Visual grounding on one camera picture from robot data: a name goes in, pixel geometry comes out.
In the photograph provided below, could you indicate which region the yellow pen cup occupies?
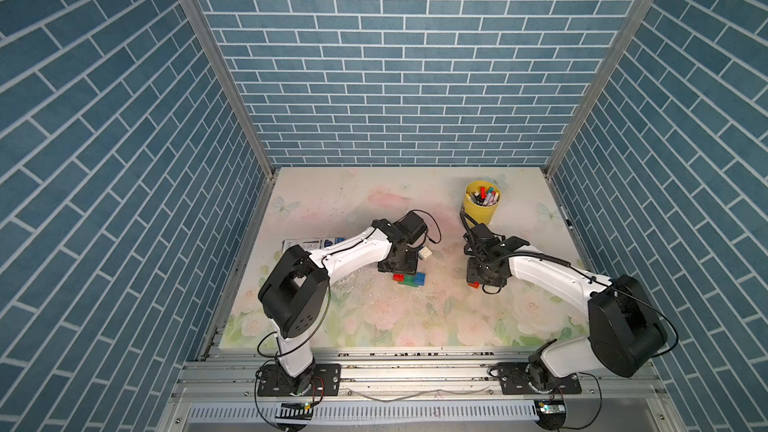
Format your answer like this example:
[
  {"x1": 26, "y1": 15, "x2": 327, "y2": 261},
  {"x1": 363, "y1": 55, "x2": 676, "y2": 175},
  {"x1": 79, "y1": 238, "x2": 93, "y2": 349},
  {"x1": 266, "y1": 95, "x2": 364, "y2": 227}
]
[{"x1": 462, "y1": 180, "x2": 501, "y2": 225}]

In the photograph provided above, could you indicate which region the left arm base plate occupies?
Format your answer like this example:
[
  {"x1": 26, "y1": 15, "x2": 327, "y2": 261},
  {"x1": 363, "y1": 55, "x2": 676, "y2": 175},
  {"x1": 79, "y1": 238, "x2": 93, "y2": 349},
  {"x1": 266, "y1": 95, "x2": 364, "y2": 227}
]
[{"x1": 257, "y1": 363, "x2": 342, "y2": 397}]

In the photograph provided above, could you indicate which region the aluminium rail frame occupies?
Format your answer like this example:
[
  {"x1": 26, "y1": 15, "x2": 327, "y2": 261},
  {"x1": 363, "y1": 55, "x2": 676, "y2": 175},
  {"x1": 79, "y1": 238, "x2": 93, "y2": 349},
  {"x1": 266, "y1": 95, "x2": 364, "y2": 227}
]
[{"x1": 159, "y1": 347, "x2": 684, "y2": 431}]

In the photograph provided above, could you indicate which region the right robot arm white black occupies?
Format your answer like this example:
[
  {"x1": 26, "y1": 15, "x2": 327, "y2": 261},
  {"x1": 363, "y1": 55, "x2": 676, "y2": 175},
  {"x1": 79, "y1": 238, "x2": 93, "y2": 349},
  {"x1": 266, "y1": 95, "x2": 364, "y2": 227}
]
[{"x1": 467, "y1": 247, "x2": 668, "y2": 391}]

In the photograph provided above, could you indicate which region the blue lego brick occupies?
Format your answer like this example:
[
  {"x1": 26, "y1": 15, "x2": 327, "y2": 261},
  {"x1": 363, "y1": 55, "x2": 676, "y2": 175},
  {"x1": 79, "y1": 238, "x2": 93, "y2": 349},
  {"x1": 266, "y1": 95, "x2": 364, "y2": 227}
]
[{"x1": 413, "y1": 272, "x2": 425, "y2": 287}]

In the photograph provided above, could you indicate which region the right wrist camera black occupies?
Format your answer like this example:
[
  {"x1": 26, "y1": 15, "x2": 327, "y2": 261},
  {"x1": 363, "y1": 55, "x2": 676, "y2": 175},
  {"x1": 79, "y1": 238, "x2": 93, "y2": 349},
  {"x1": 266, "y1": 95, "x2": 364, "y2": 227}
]
[{"x1": 459, "y1": 211, "x2": 506, "y2": 257}]

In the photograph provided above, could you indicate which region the white blue toothpaste box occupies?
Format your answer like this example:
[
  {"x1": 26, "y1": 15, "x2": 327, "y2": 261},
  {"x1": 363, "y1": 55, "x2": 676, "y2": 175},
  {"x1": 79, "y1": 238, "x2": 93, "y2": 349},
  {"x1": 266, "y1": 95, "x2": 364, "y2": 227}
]
[{"x1": 281, "y1": 237, "x2": 344, "y2": 253}]

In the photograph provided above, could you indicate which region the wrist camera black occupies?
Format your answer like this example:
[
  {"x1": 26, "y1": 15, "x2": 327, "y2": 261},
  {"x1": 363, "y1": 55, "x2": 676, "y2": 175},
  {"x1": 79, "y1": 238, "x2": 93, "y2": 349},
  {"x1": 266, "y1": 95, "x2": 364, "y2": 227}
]
[
  {"x1": 459, "y1": 211, "x2": 506, "y2": 257},
  {"x1": 395, "y1": 210, "x2": 428, "y2": 245}
]

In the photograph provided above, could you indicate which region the green lego plate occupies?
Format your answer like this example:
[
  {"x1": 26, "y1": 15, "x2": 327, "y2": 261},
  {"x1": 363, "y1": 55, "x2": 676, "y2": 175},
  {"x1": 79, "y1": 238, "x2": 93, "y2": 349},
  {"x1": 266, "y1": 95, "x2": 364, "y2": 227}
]
[{"x1": 399, "y1": 276, "x2": 421, "y2": 287}]

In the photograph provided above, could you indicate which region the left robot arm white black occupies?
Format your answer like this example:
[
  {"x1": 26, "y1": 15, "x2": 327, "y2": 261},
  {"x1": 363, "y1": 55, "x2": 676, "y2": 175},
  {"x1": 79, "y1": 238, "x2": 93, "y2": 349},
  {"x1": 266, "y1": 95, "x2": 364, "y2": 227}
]
[{"x1": 258, "y1": 220, "x2": 427, "y2": 379}]

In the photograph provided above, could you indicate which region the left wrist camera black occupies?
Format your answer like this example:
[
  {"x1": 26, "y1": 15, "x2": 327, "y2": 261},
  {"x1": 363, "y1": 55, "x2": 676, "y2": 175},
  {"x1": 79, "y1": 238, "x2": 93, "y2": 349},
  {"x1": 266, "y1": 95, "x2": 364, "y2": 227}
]
[{"x1": 395, "y1": 210, "x2": 428, "y2": 245}]

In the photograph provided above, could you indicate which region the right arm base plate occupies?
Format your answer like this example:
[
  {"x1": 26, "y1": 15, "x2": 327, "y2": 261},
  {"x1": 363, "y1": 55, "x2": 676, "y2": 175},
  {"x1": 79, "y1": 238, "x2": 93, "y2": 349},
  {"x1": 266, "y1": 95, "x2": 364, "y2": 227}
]
[{"x1": 488, "y1": 362, "x2": 582, "y2": 395}]

